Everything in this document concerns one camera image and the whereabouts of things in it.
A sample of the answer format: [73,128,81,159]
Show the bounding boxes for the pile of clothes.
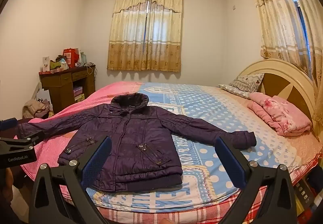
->
[22,99,52,119]

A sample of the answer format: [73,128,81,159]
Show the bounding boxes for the flat pink box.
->
[40,67,68,75]

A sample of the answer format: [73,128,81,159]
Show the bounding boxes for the printed blue pink bed sheet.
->
[20,81,323,210]

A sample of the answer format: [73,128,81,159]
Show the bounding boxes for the white paper bag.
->
[35,88,51,106]

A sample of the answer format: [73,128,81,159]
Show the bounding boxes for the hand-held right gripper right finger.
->
[214,136,297,224]

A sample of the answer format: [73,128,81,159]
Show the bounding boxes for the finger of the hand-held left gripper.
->
[0,118,19,131]
[0,131,45,149]

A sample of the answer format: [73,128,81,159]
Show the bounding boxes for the beige curtain with valance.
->
[107,0,183,72]

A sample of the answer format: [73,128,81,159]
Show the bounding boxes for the grey metal frame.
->
[25,81,42,107]

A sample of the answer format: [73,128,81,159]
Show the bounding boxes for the cream bed headboard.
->
[237,59,319,134]

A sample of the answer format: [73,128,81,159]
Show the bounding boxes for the pink folded blanket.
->
[247,92,313,137]

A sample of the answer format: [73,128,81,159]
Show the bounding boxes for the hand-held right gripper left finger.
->
[28,136,113,224]

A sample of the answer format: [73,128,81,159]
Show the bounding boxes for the patterned white pillow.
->
[218,73,265,100]

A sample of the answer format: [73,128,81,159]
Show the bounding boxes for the pink plaid mattress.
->
[61,184,268,224]

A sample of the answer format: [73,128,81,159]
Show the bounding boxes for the stack of coloured boxes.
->
[74,86,85,102]

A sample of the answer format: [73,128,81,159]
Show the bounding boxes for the brown wooden desk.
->
[39,64,96,114]

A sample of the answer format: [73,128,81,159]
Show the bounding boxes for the purple quilted jacket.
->
[16,93,257,193]

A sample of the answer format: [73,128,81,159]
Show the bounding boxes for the red box on desk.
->
[63,48,81,68]

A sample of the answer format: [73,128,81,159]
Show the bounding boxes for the beige floral curtain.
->
[249,0,323,103]

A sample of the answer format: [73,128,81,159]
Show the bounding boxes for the white cable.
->
[84,62,95,76]

